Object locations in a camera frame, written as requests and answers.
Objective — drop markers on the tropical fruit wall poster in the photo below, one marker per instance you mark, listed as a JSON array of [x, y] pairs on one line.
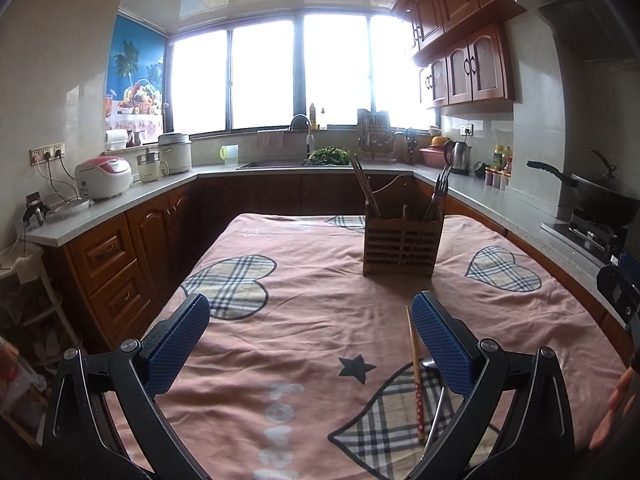
[[134, 90]]

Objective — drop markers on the green lidded plastic container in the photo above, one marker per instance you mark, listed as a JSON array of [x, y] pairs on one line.
[[229, 154]]

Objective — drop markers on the person's right hand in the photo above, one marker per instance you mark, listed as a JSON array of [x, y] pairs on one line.
[[616, 405]]

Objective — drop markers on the wooden upper cabinets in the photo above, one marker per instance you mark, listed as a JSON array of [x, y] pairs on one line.
[[461, 49]]

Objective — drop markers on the small white electric pot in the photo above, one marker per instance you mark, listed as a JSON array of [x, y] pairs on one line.
[[150, 167]]

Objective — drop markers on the stainless electric kettle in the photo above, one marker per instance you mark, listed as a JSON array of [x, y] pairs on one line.
[[457, 157]]

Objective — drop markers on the wooden chopstick on table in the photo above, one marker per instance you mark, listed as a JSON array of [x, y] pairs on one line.
[[417, 376]]

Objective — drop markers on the black wok with handle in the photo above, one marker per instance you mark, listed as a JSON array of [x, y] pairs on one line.
[[603, 198]]

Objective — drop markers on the pink tablecloth with hearts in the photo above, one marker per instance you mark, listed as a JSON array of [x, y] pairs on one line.
[[305, 372]]

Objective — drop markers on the wall power socket strip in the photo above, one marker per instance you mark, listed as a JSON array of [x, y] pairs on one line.
[[39, 156]]

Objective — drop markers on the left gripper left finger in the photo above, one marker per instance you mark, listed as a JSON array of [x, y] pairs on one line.
[[80, 440]]

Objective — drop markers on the white red rice cooker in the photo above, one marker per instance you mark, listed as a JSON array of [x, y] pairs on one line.
[[103, 177]]

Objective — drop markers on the range hood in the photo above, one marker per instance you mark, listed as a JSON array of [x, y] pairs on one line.
[[592, 29]]

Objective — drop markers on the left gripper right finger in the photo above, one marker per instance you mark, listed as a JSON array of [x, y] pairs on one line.
[[536, 440]]

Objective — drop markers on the condiment bottles on counter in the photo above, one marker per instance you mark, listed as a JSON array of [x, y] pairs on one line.
[[498, 172]]

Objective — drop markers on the white slow cooker pot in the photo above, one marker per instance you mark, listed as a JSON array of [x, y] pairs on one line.
[[175, 152]]

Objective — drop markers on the green vegetables in sink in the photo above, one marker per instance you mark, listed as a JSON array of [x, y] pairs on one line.
[[329, 156]]

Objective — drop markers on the wooden utensil holder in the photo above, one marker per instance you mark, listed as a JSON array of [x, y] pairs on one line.
[[402, 230]]

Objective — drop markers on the pink basin on counter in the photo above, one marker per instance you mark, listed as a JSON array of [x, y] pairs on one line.
[[433, 157]]

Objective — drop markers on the dark chopstick in holder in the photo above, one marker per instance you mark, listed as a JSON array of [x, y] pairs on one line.
[[365, 185]]

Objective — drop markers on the gas stove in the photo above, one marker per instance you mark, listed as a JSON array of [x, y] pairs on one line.
[[596, 241]]

